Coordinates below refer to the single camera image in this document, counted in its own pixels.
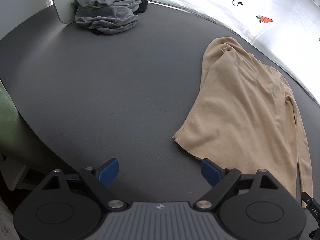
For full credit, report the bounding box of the beige long-sleeve shirt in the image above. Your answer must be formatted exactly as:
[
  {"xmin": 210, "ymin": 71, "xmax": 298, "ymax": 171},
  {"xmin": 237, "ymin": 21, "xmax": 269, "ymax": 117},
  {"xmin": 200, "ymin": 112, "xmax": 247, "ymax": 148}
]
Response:
[{"xmin": 172, "ymin": 37, "xmax": 313, "ymax": 197}]

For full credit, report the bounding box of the green fabric object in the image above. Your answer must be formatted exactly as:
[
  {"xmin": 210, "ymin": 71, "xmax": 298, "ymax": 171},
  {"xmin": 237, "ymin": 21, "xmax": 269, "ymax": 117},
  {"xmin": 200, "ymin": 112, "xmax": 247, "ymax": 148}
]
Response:
[{"xmin": 1, "ymin": 84, "xmax": 43, "ymax": 166}]

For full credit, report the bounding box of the grey crumpled garment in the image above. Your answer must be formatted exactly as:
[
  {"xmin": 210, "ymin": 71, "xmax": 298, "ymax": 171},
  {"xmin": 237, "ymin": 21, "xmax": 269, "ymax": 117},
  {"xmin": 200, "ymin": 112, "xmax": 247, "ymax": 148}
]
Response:
[{"xmin": 73, "ymin": 0, "xmax": 141, "ymax": 35}]

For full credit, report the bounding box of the white printed backdrop sheet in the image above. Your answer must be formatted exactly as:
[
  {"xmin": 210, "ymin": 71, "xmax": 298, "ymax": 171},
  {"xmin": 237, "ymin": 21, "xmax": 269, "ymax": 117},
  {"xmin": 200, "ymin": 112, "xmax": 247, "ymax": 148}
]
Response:
[{"xmin": 150, "ymin": 0, "xmax": 319, "ymax": 102}]

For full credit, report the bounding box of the black garment under grey one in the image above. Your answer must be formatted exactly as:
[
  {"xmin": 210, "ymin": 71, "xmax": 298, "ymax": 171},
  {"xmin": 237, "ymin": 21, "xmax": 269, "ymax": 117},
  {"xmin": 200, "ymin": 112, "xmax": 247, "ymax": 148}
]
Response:
[{"xmin": 135, "ymin": 0, "xmax": 149, "ymax": 14}]

